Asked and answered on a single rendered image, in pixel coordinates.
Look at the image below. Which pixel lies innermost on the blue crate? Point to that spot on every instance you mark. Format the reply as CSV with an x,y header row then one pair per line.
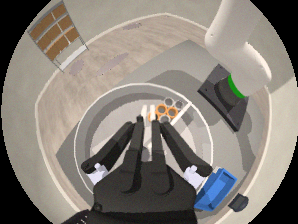
x,y
210,200

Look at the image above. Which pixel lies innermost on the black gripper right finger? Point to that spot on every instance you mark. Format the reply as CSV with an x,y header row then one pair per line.
x,y
194,168

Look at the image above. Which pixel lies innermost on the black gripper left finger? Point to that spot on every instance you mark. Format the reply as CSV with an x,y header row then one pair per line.
x,y
98,166

